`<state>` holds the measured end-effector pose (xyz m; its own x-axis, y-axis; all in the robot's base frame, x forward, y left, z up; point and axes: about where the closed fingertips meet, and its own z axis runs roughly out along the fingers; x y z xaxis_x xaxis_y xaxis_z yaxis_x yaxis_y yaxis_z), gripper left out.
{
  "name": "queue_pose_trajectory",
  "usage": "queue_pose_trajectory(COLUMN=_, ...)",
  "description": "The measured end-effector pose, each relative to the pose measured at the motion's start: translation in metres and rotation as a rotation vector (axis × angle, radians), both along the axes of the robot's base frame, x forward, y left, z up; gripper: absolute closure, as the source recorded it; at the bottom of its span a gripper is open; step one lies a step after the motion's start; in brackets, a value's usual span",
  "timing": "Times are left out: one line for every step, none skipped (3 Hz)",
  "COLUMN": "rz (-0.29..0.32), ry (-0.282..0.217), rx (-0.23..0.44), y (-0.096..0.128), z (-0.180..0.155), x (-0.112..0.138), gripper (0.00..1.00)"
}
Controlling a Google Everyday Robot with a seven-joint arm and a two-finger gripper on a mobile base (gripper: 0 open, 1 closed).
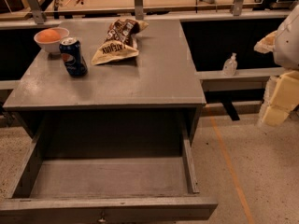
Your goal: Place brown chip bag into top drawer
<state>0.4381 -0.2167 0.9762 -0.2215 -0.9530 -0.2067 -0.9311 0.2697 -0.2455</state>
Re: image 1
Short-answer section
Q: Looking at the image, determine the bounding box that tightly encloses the orange fruit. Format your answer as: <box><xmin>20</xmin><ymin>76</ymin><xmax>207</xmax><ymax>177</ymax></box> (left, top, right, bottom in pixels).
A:
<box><xmin>37</xmin><ymin>29</ymin><xmax>61</xmax><ymax>42</ymax></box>

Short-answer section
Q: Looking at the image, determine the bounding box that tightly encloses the blue pepsi can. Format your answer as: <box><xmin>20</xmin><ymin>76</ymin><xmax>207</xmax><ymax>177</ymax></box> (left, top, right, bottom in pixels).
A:
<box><xmin>59</xmin><ymin>36</ymin><xmax>88</xmax><ymax>77</ymax></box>

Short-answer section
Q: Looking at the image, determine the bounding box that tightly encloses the open top drawer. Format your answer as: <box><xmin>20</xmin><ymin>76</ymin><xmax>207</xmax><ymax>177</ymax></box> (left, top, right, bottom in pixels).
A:
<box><xmin>1</xmin><ymin>124</ymin><xmax>217</xmax><ymax>224</ymax></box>

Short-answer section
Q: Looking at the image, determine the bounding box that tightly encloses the brown chip bag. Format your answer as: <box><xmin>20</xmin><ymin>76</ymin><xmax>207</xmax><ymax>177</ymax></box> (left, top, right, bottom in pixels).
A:
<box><xmin>92</xmin><ymin>19</ymin><xmax>149</xmax><ymax>65</ymax></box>

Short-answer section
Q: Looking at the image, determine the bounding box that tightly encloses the clear sanitizer bottle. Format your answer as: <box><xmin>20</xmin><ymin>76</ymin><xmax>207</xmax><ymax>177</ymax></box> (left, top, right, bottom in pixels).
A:
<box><xmin>222</xmin><ymin>53</ymin><xmax>237</xmax><ymax>77</ymax></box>

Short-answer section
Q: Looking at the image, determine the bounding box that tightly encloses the white bowl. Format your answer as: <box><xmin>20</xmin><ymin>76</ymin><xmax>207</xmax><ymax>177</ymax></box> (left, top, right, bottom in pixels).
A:
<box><xmin>34</xmin><ymin>27</ymin><xmax>69</xmax><ymax>53</ymax></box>

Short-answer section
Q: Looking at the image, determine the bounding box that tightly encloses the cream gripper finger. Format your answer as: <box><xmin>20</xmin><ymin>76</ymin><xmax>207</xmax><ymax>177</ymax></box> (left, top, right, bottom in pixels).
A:
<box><xmin>254</xmin><ymin>31</ymin><xmax>277</xmax><ymax>54</ymax></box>
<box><xmin>258</xmin><ymin>71</ymin><xmax>299</xmax><ymax>127</ymax></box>

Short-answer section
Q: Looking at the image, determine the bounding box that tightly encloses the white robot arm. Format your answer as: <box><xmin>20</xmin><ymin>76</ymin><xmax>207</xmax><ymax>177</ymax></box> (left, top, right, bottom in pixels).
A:
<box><xmin>254</xmin><ymin>5</ymin><xmax>299</xmax><ymax>128</ymax></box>

